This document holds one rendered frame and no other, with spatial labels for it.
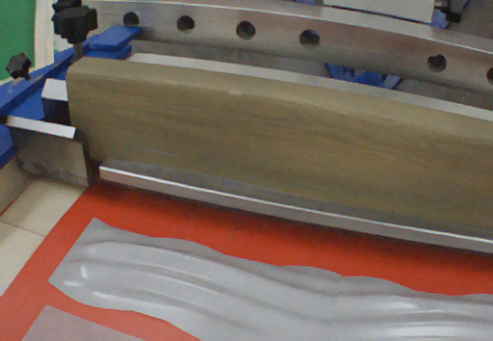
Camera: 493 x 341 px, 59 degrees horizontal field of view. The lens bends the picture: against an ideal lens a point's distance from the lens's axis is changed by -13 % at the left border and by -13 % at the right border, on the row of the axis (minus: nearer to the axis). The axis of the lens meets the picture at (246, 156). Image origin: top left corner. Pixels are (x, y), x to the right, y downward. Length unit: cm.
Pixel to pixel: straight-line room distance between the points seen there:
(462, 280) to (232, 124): 19
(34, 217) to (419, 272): 28
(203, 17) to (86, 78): 23
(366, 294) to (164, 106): 17
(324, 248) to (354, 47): 24
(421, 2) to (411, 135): 28
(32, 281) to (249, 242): 15
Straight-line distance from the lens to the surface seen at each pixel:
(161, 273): 31
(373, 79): 77
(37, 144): 37
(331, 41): 51
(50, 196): 40
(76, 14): 47
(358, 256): 34
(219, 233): 34
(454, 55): 51
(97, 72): 33
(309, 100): 29
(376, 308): 30
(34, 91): 46
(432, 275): 34
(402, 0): 55
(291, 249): 34
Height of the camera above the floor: 155
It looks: 64 degrees down
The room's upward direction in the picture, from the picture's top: 15 degrees counter-clockwise
